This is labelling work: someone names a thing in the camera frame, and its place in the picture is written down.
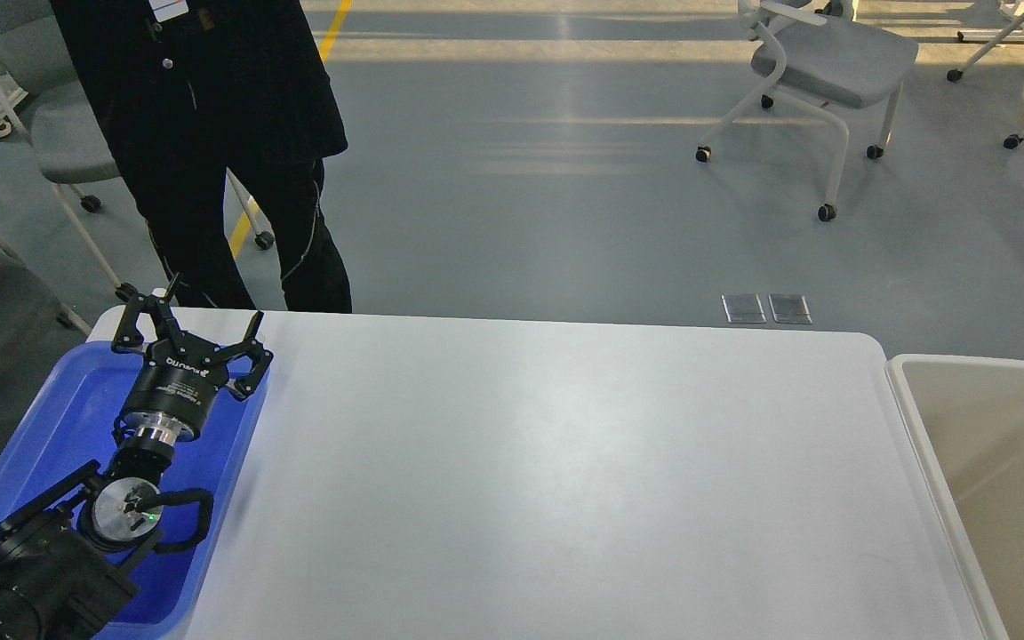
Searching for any grey white office chair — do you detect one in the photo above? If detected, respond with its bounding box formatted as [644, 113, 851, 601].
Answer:
[695, 1, 919, 222]

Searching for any blue plastic tray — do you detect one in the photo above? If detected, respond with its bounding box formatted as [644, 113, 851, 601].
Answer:
[0, 341, 268, 639]

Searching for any beige plastic bin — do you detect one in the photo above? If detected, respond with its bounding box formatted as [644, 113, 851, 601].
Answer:
[887, 354, 1024, 639]

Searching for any grey chair at left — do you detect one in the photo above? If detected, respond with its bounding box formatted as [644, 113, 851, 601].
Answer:
[0, 1, 257, 308]

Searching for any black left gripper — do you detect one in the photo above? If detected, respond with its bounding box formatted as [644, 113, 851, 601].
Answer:
[111, 291, 276, 444]

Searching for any left metal floor plate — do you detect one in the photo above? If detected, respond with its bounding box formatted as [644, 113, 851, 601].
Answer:
[722, 294, 767, 324]

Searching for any person in black clothes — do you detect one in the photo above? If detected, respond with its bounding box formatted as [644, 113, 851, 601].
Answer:
[52, 1, 352, 313]

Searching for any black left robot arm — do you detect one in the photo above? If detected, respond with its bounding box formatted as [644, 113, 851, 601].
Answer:
[0, 286, 273, 639]

